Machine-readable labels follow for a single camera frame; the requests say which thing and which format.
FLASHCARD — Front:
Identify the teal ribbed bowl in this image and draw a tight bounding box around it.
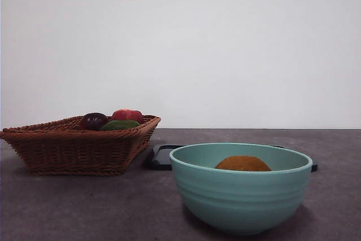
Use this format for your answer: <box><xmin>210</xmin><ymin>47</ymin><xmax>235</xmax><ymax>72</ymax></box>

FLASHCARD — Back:
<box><xmin>169</xmin><ymin>142</ymin><xmax>314</xmax><ymax>236</ymax></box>

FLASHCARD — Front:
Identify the brown wicker basket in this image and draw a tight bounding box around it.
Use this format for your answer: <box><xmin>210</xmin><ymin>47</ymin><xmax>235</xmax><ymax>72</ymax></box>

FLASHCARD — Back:
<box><xmin>0</xmin><ymin>114</ymin><xmax>162</xmax><ymax>177</ymax></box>

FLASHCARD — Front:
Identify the brown-yellow kiwi fruit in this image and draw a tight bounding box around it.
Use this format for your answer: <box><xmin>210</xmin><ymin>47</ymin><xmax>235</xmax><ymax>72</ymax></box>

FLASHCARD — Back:
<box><xmin>215</xmin><ymin>155</ymin><xmax>272</xmax><ymax>172</ymax></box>

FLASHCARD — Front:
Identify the dark green plastic tray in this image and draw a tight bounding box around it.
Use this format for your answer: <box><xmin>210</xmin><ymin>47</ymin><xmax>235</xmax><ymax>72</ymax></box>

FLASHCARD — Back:
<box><xmin>142</xmin><ymin>144</ymin><xmax>319</xmax><ymax>172</ymax></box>

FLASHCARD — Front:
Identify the red apple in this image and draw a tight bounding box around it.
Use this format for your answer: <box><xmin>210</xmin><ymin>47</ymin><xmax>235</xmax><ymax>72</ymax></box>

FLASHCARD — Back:
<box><xmin>111</xmin><ymin>108</ymin><xmax>144</xmax><ymax>125</ymax></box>

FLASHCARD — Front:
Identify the dark purple plum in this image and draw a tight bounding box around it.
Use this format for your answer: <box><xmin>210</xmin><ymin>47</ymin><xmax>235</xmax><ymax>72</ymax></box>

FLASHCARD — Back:
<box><xmin>80</xmin><ymin>112</ymin><xmax>109</xmax><ymax>131</ymax></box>

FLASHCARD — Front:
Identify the green avocado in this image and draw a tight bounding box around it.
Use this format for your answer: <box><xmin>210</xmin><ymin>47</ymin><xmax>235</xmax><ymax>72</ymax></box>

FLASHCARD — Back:
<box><xmin>99</xmin><ymin>120</ymin><xmax>141</xmax><ymax>132</ymax></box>

